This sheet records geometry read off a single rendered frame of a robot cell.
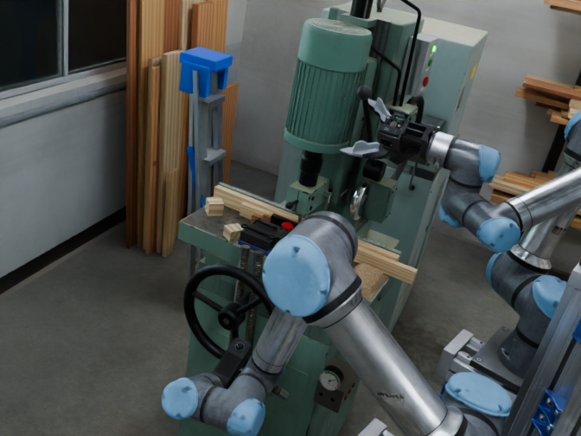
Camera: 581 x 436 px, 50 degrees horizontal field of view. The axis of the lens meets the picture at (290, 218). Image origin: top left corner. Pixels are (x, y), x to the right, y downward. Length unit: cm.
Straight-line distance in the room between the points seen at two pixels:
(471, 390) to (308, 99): 80
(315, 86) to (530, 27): 238
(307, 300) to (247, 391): 36
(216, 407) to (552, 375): 67
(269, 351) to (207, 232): 59
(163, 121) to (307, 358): 161
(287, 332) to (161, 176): 201
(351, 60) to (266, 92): 275
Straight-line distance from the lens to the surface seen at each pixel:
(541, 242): 167
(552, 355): 135
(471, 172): 142
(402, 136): 144
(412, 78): 185
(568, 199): 144
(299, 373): 182
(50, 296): 303
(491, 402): 119
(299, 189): 170
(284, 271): 96
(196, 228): 178
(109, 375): 261
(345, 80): 156
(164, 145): 308
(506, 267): 170
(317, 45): 154
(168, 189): 313
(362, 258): 174
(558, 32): 381
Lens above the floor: 177
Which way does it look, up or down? 27 degrees down
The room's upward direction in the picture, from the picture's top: 11 degrees clockwise
